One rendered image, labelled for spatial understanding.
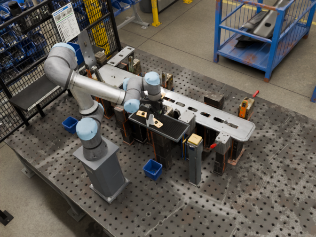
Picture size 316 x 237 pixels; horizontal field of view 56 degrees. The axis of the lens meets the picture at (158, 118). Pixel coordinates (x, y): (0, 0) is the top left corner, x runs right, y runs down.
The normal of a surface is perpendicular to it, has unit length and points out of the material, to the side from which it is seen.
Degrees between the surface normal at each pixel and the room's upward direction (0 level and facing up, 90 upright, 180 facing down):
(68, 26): 90
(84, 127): 7
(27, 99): 0
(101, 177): 90
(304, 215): 0
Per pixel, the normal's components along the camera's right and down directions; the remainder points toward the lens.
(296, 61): -0.10, -0.68
